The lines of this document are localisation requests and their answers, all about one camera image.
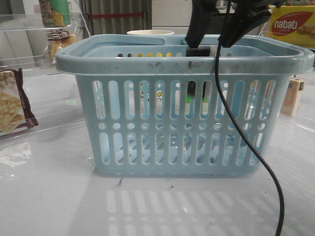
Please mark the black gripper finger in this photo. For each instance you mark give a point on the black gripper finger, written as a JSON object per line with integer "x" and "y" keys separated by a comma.
{"x": 247, "y": 15}
{"x": 200, "y": 20}

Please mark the dark tissue pack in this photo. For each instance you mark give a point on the dark tissue pack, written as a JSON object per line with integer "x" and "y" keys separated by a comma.
{"x": 202, "y": 51}

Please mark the bread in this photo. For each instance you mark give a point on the bread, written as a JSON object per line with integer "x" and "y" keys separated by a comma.
{"x": 56, "y": 40}

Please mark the light blue plastic basket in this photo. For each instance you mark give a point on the light blue plastic basket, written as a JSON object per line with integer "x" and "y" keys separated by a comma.
{"x": 153, "y": 108}

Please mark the yellow nabati wafer box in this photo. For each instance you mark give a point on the yellow nabati wafer box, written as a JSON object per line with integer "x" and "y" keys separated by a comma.
{"x": 294, "y": 25}

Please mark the small beige snack box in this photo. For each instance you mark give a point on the small beige snack box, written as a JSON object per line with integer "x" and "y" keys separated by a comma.
{"x": 291, "y": 101}

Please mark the clear acrylic right shelf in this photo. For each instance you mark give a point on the clear acrylic right shelf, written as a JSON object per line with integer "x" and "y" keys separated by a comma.
{"x": 289, "y": 3}

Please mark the green cartoon drink bottle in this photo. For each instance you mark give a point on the green cartoon drink bottle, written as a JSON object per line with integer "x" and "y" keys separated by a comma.
{"x": 54, "y": 13}

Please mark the clear acrylic display shelf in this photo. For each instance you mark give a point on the clear acrylic display shelf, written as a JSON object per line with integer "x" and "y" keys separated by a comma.
{"x": 23, "y": 37}

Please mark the brown cracker snack packet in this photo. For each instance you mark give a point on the brown cracker snack packet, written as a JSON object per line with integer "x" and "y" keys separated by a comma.
{"x": 15, "y": 110}

